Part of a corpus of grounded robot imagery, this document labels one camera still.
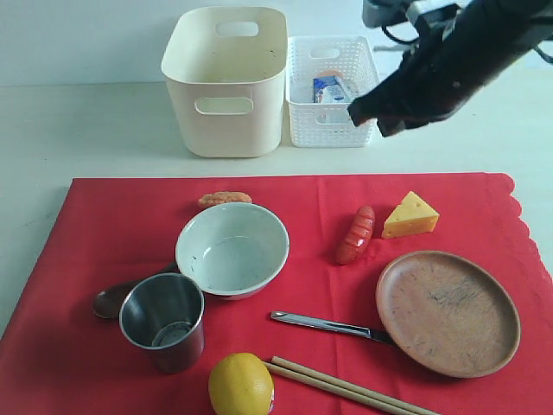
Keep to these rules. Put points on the lower wooden chopstick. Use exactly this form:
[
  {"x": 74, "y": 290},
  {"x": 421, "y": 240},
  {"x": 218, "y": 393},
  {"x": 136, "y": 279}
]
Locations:
[{"x": 336, "y": 390}]

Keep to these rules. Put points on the yellow lemon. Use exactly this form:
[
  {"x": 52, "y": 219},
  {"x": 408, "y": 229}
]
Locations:
[{"x": 241, "y": 384}]

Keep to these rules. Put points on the upper wooden chopstick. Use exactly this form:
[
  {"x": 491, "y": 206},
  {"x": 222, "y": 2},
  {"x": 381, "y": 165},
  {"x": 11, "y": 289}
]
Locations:
[{"x": 348, "y": 385}]

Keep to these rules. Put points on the metal table knife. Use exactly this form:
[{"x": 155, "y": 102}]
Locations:
[{"x": 331, "y": 326}]

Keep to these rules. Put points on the brown egg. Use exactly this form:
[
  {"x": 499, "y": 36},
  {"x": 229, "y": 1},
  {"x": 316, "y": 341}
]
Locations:
[{"x": 330, "y": 73}]

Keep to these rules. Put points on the blue white milk carton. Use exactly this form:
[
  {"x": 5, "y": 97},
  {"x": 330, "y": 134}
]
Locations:
[{"x": 333, "y": 89}]

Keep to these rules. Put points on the cream plastic bin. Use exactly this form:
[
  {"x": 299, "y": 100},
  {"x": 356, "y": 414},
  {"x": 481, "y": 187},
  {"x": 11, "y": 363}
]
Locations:
[{"x": 224, "y": 68}]

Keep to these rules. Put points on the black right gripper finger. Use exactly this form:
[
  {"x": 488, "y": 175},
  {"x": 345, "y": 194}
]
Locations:
[
  {"x": 392, "y": 125},
  {"x": 374, "y": 105}
]

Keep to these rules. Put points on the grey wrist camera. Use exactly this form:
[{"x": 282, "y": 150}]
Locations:
[{"x": 377, "y": 14}]

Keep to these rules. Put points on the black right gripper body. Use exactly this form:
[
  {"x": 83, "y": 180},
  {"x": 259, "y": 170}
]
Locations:
[{"x": 453, "y": 60}]

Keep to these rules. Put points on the stainless steel cup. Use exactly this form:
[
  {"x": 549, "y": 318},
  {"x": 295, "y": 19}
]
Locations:
[{"x": 163, "y": 316}]

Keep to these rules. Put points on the wooden chopstick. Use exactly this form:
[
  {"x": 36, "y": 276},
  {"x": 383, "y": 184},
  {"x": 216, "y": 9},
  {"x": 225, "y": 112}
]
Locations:
[
  {"x": 348, "y": 385},
  {"x": 336, "y": 390}
]

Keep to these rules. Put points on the light green bowl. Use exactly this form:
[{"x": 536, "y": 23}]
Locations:
[{"x": 233, "y": 250}]

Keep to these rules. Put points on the dark brown spoon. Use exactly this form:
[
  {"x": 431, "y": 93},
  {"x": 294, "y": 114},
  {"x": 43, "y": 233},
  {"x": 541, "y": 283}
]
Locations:
[{"x": 107, "y": 304}]

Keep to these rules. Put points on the fried chicken strip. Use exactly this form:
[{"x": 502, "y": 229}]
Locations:
[{"x": 221, "y": 197}]

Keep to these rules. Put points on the white perforated basket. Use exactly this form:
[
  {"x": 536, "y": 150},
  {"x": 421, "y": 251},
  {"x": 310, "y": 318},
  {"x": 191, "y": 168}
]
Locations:
[{"x": 327, "y": 125}]

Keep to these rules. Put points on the red toy sausage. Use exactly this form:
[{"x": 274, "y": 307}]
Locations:
[{"x": 358, "y": 236}]

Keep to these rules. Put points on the red tablecloth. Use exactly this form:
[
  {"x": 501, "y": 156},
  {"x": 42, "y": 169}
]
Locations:
[{"x": 57, "y": 357}]

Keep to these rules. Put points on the brown wooden plate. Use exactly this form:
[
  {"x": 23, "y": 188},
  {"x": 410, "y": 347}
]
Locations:
[{"x": 448, "y": 314}]

